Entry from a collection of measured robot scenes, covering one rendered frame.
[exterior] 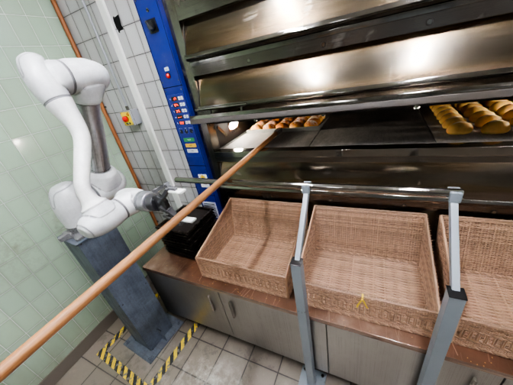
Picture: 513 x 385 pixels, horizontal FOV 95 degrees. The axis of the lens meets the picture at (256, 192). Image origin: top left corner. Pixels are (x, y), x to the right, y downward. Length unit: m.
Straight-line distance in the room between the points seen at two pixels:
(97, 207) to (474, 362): 1.49
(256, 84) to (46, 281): 1.78
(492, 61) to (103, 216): 1.52
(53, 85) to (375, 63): 1.26
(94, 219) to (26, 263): 0.99
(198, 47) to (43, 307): 1.85
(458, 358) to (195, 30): 1.81
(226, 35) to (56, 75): 0.73
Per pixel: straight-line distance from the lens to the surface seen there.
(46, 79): 1.24
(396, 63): 1.20
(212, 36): 1.43
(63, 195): 1.49
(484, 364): 1.29
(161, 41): 1.59
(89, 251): 1.56
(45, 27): 2.17
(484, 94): 1.12
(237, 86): 1.38
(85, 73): 1.31
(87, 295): 0.77
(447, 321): 1.01
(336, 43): 1.21
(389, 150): 1.28
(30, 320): 2.16
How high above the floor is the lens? 1.63
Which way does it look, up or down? 28 degrees down
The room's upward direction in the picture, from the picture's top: 11 degrees counter-clockwise
